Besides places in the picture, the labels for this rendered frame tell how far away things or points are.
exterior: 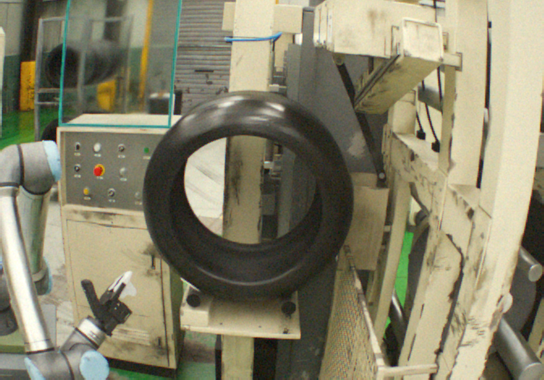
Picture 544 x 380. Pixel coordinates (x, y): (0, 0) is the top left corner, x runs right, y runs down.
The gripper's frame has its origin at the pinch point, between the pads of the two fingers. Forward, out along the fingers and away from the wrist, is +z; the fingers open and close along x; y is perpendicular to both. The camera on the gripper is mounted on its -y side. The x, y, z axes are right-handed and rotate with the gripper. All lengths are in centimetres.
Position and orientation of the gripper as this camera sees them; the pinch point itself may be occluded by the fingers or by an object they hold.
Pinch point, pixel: (126, 273)
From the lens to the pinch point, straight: 155.8
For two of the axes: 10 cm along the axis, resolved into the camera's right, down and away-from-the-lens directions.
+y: 6.0, 7.1, 3.6
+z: 5.3, -6.9, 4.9
